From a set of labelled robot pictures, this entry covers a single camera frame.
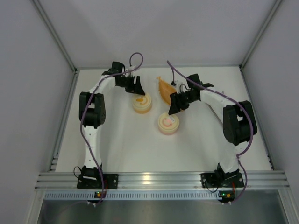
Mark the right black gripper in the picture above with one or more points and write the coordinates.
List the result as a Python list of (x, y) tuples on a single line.
[(181, 100)]

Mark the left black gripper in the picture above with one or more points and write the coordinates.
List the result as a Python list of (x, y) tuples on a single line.
[(131, 83)]

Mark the cream lid orange handle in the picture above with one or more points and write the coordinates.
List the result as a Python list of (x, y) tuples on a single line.
[(145, 96)]

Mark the orange round lunch box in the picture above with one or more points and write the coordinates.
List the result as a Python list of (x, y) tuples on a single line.
[(141, 105)]

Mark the cream lid pink handle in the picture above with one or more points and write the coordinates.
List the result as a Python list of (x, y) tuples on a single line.
[(167, 119)]

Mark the pink round lunch box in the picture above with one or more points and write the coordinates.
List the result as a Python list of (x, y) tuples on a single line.
[(168, 129)]

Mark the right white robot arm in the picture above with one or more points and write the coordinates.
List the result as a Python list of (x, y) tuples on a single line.
[(238, 127)]

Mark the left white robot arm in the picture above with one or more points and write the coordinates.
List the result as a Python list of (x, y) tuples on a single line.
[(92, 115)]

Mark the woven boat-shaped basket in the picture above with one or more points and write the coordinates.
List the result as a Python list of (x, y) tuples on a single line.
[(165, 90)]

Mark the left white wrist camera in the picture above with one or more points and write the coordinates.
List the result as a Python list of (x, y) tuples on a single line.
[(129, 71)]

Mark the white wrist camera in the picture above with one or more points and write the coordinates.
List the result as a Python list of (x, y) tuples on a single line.
[(178, 85), (129, 71)]

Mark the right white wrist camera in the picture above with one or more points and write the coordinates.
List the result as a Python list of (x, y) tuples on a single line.
[(178, 85)]

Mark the slotted grey cable duct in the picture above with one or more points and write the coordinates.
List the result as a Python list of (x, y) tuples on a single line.
[(136, 195)]

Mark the left aluminium frame post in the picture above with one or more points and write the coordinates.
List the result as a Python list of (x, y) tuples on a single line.
[(53, 33)]

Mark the aluminium frame post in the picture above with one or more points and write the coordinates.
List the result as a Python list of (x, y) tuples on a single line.
[(53, 33), (261, 31)]

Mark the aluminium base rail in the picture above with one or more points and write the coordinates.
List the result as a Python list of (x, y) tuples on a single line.
[(262, 180)]

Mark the right aluminium frame post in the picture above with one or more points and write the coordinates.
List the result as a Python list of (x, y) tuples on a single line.
[(261, 31)]

